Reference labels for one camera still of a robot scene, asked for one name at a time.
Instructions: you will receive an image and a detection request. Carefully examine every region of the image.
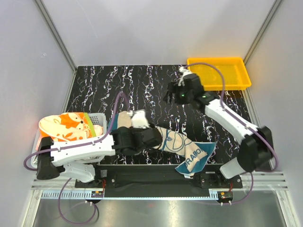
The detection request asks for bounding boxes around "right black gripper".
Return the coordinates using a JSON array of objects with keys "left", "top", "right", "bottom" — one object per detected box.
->
[{"left": 162, "top": 82, "right": 193, "bottom": 105}]

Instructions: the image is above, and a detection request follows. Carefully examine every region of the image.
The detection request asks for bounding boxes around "yellow plastic tray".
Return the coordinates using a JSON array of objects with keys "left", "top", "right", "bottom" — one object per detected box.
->
[{"left": 187, "top": 57, "right": 251, "bottom": 91}]

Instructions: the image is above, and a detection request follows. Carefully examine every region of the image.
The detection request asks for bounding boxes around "grey plastic laundry basket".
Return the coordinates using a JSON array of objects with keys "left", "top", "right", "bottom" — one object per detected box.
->
[{"left": 32, "top": 113, "right": 107, "bottom": 153}]

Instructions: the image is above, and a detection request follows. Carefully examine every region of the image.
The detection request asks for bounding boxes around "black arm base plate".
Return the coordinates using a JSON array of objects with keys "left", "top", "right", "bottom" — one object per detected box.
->
[{"left": 75, "top": 164, "right": 243, "bottom": 189}]

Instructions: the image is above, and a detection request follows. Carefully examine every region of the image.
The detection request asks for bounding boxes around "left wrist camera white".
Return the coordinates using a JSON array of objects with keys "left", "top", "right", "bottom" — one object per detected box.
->
[{"left": 127, "top": 110, "right": 150, "bottom": 129}]

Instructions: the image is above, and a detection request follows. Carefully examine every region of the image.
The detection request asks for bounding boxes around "teal beige Doraemon towel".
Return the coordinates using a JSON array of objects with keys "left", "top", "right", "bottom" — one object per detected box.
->
[{"left": 108, "top": 111, "right": 216, "bottom": 178}]

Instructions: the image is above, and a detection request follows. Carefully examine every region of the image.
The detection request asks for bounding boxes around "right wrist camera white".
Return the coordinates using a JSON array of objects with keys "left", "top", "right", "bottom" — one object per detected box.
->
[{"left": 178, "top": 67, "right": 192, "bottom": 86}]

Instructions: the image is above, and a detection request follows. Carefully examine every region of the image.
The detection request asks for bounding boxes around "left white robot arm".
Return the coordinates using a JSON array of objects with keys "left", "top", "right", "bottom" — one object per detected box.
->
[{"left": 36, "top": 127, "right": 163, "bottom": 187}]

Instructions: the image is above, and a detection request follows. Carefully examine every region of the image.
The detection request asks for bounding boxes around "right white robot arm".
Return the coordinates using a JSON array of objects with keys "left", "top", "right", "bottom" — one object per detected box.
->
[{"left": 163, "top": 73, "right": 274, "bottom": 188}]

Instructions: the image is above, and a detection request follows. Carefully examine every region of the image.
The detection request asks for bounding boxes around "orange white patterned towel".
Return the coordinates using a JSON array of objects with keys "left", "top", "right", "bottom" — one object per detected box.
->
[{"left": 39, "top": 112, "right": 104, "bottom": 142}]

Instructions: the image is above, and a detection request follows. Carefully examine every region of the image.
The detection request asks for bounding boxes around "aluminium frame rail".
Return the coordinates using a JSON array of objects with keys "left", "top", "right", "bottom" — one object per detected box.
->
[{"left": 31, "top": 172, "right": 288, "bottom": 201}]

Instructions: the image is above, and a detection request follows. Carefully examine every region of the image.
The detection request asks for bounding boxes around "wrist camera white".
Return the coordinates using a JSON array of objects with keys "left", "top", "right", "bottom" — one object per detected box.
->
[
  {"left": 127, "top": 110, "right": 150, "bottom": 129},
  {"left": 178, "top": 67, "right": 192, "bottom": 86}
]

